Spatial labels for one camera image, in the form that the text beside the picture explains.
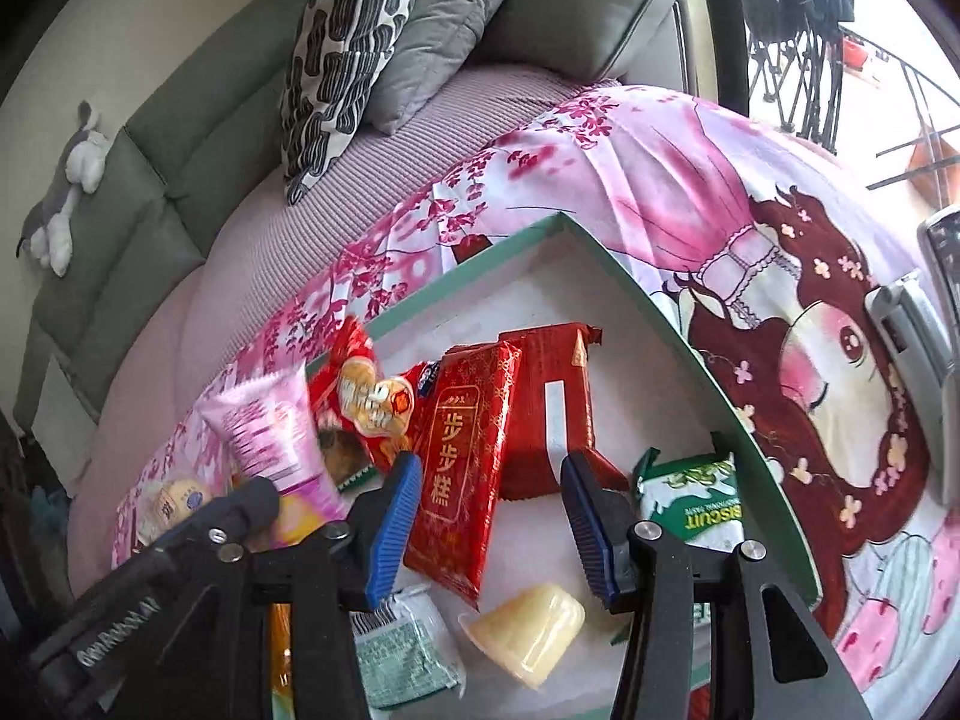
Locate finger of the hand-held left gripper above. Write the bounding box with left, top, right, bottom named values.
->
left=139, top=476, right=281, bottom=580

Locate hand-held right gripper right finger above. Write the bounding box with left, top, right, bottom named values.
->
left=560, top=452, right=875, bottom=720

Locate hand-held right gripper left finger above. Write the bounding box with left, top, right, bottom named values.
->
left=105, top=452, right=425, bottom=720

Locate yellow swiss roll packet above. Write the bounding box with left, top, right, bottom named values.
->
left=135, top=472, right=226, bottom=541

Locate pink swiss roll packet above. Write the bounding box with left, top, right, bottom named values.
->
left=196, top=360, right=350, bottom=545

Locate green white biscuit packet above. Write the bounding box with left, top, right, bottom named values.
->
left=609, top=448, right=745, bottom=646

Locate red patterned cake packet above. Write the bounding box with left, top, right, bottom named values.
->
left=403, top=341, right=524, bottom=610

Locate yellow jelly cup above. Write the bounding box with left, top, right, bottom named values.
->
left=457, top=583, right=586, bottom=691

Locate green foil snack packet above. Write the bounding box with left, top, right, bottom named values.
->
left=351, top=585, right=466, bottom=712

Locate yellow barcode snack packet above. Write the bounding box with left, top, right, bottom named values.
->
left=268, top=604, right=293, bottom=698

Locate red rice cracker packet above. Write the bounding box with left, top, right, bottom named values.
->
left=307, top=315, right=421, bottom=477

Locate dark red snack packet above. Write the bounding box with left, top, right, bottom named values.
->
left=496, top=322, right=631, bottom=502

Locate teal cardboard box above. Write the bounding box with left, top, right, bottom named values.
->
left=266, top=211, right=822, bottom=720

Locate brown green snack packet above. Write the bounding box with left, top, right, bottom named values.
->
left=315, top=424, right=380, bottom=496

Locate teal cloth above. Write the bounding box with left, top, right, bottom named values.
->
left=30, top=487, right=70, bottom=541

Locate pink ribbed sofa cover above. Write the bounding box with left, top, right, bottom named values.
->
left=67, top=64, right=623, bottom=593

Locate silver metal stand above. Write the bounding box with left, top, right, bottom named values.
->
left=862, top=202, right=960, bottom=503

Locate grey green sofa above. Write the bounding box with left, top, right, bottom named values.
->
left=0, top=0, right=698, bottom=481

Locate printed cartoon blanket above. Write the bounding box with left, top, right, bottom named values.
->
left=111, top=85, right=960, bottom=695

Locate grey white plush toy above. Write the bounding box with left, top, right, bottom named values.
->
left=16, top=99, right=112, bottom=277

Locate black white patterned pillow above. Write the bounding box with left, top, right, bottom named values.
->
left=279, top=0, right=417, bottom=205

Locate orange flower pot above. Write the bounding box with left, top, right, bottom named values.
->
left=904, top=142, right=946, bottom=182

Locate grey pillow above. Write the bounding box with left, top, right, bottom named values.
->
left=367, top=0, right=541, bottom=134

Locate grey green cushion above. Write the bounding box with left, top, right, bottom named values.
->
left=480, top=0, right=687, bottom=83

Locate black metal railing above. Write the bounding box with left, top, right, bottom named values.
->
left=840, top=22, right=960, bottom=203

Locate dark door frame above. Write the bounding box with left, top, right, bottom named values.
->
left=686, top=0, right=751, bottom=117

